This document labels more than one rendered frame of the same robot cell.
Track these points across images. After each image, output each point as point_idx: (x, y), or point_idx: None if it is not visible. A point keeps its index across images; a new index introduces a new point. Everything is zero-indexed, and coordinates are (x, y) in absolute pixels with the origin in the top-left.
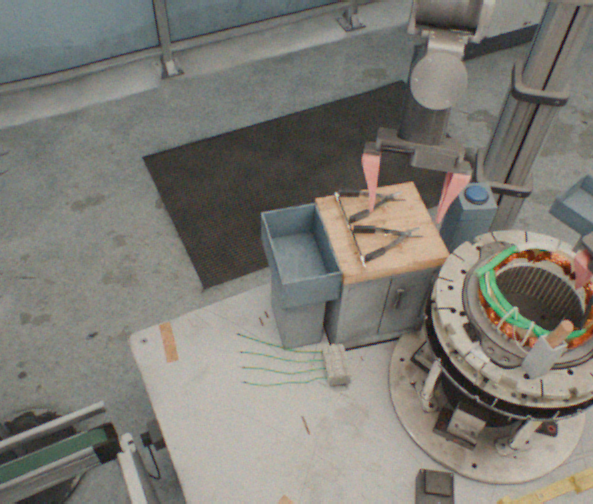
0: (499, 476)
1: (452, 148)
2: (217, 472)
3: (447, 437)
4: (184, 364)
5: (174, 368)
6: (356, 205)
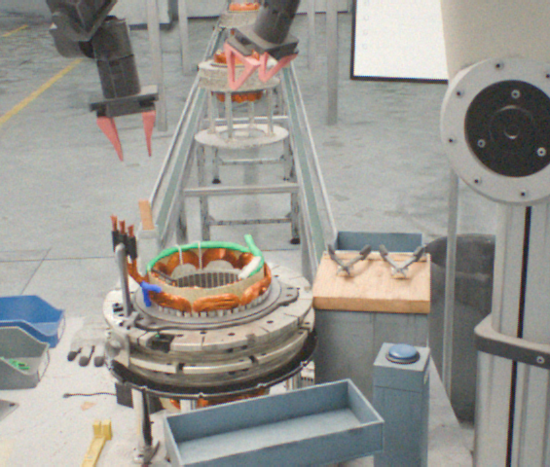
0: (128, 433)
1: (244, 29)
2: None
3: None
4: None
5: None
6: (409, 268)
